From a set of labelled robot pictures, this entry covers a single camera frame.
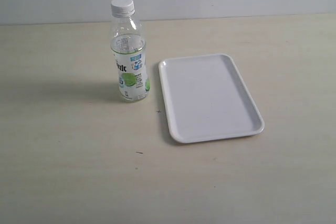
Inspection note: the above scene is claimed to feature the white plastic tray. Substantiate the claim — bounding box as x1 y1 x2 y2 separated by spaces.
158 54 265 144

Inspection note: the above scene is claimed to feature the clear plastic drink bottle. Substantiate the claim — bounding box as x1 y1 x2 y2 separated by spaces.
110 13 150 102

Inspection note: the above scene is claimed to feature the white bottle cap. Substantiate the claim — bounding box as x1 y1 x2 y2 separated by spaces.
111 0 135 18

